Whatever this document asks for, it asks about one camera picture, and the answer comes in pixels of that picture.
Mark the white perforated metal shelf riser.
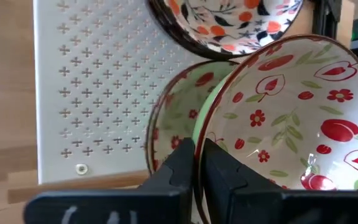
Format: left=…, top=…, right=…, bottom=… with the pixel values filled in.
left=32, top=0, right=211, bottom=185

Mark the patterned plate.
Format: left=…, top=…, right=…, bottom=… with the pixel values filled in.
left=193, top=34, right=358, bottom=224

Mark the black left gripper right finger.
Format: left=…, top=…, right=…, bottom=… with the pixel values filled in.
left=202, top=139, right=358, bottom=224

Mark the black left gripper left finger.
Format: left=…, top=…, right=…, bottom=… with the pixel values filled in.
left=23, top=138, right=196, bottom=224

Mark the black device with green light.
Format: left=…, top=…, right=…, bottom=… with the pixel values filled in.
left=311, top=0, right=343, bottom=40

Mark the black bowl with orange flowers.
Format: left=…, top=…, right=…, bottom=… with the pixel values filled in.
left=147, top=0, right=305, bottom=60

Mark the green bowl with red flowers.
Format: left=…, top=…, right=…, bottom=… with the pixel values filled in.
left=144, top=60, right=241, bottom=175

